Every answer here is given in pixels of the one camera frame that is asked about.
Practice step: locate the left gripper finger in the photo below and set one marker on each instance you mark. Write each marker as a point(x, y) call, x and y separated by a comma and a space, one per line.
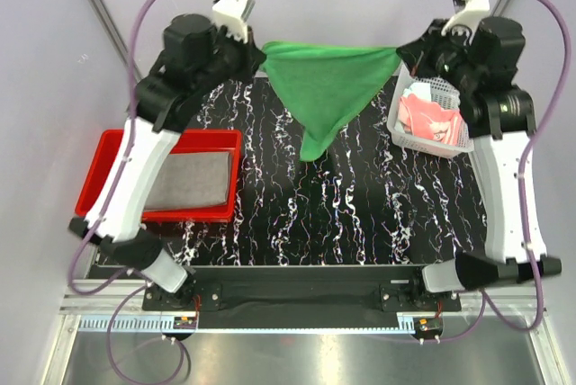
point(251, 45)
point(255, 58)

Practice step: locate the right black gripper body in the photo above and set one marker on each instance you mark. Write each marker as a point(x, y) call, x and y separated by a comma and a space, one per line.
point(445, 57)

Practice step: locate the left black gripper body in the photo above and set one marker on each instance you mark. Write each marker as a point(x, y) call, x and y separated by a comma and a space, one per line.
point(229, 62)

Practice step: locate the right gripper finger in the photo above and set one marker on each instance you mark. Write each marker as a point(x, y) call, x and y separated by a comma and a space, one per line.
point(418, 46)
point(410, 60)

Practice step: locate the green towel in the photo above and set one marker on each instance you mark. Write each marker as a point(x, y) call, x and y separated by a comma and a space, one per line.
point(325, 87)

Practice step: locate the grey towel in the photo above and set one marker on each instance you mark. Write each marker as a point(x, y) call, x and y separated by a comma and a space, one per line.
point(191, 181)

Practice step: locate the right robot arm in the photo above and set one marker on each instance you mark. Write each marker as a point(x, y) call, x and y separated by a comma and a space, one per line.
point(480, 63)

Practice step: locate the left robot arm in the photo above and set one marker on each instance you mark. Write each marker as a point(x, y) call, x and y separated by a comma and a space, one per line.
point(198, 55)

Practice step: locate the white towel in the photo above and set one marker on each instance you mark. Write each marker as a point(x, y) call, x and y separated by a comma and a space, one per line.
point(422, 90)

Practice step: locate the white plastic basket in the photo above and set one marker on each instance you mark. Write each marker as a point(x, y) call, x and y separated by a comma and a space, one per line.
point(443, 94)

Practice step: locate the pink towel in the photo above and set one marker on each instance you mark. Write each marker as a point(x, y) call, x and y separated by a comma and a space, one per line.
point(428, 120)

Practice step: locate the red plastic tray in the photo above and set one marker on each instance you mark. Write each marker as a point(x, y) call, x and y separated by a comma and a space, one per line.
point(191, 142)

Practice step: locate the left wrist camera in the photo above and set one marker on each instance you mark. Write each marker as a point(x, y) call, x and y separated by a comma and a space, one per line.
point(233, 16)

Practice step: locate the left aluminium frame post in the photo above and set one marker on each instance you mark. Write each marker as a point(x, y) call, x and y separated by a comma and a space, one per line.
point(106, 20)

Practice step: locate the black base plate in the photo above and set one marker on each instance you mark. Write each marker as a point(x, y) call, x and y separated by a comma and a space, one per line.
point(303, 298)

